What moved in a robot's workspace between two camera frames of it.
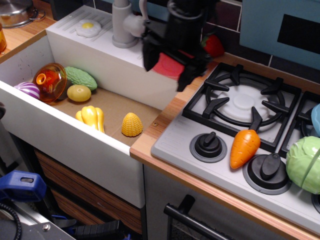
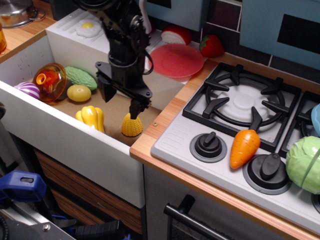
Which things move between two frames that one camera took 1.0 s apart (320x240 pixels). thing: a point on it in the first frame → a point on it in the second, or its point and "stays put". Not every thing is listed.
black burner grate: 236,98 stays put
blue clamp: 20,186 stays put
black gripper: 181,30 → 126,73
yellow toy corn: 131,126 stays put
